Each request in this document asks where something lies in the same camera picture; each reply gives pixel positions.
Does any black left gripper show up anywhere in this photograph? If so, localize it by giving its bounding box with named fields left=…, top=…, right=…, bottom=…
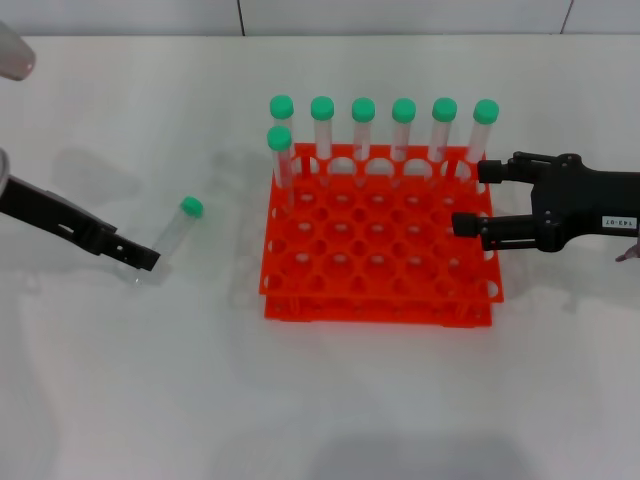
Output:
left=0, top=174, right=162, bottom=272

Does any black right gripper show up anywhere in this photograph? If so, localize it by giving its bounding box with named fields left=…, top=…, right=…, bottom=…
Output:
left=451, top=151, right=640, bottom=254

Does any orange test tube rack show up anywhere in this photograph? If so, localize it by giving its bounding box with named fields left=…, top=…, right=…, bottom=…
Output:
left=257, top=143, right=505, bottom=329

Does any green capped test tube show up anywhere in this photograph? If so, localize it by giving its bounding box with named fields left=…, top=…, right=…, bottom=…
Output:
left=309, top=95, right=335, bottom=187
left=267, top=125, right=297, bottom=211
left=457, top=98, right=500, bottom=185
left=130, top=195, right=205, bottom=287
left=351, top=97, right=377, bottom=187
left=268, top=94, right=302, bottom=174
left=428, top=97, right=458, bottom=187
left=391, top=97, right=418, bottom=187

